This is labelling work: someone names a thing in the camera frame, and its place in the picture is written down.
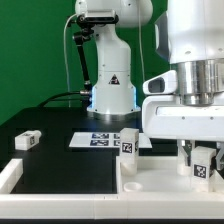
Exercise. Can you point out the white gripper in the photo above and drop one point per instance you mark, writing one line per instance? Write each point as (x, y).
(163, 117)

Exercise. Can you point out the white square table top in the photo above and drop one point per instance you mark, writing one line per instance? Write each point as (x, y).
(159, 174)

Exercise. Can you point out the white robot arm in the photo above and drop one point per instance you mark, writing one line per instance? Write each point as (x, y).
(187, 101)

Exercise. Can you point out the white U-shaped obstacle fence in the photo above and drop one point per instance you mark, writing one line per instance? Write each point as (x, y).
(122, 205)

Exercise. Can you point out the white marker tag sheet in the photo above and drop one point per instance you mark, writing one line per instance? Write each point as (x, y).
(95, 139)

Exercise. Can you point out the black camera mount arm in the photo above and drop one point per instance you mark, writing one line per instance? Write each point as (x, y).
(80, 38)

